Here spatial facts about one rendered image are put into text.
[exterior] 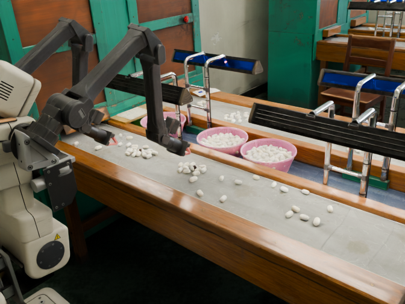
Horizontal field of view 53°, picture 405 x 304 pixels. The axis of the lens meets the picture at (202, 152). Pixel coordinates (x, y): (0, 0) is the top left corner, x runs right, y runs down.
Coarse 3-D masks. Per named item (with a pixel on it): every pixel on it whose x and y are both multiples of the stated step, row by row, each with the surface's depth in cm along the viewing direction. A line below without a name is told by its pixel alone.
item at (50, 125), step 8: (40, 120) 114; (48, 120) 114; (32, 128) 113; (40, 128) 112; (48, 128) 114; (56, 128) 115; (32, 136) 110; (40, 136) 112; (48, 136) 113; (56, 136) 115; (40, 144) 111; (48, 144) 112; (56, 152) 114
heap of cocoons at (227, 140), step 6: (204, 138) 217; (210, 138) 218; (216, 138) 217; (222, 138) 217; (228, 138) 219; (234, 138) 220; (204, 144) 212; (210, 144) 210; (216, 144) 210; (222, 144) 212; (228, 144) 210; (234, 144) 209
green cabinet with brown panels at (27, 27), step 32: (0, 0) 184; (32, 0) 196; (64, 0) 208; (96, 0) 220; (128, 0) 236; (160, 0) 256; (192, 0) 275; (0, 32) 192; (32, 32) 200; (96, 32) 225; (160, 32) 262; (192, 32) 284; (64, 64) 217; (96, 64) 232; (128, 64) 249; (128, 96) 255
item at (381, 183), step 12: (360, 84) 167; (396, 96) 158; (396, 108) 160; (396, 120) 162; (348, 156) 180; (384, 156) 170; (348, 168) 183; (384, 168) 171; (360, 180) 181; (372, 180) 177; (384, 180) 174
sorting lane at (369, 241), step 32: (128, 160) 200; (160, 160) 198; (192, 160) 196; (192, 192) 170; (224, 192) 168; (256, 192) 167; (288, 192) 165; (288, 224) 146; (320, 224) 145; (352, 224) 144; (384, 224) 143; (352, 256) 129; (384, 256) 129
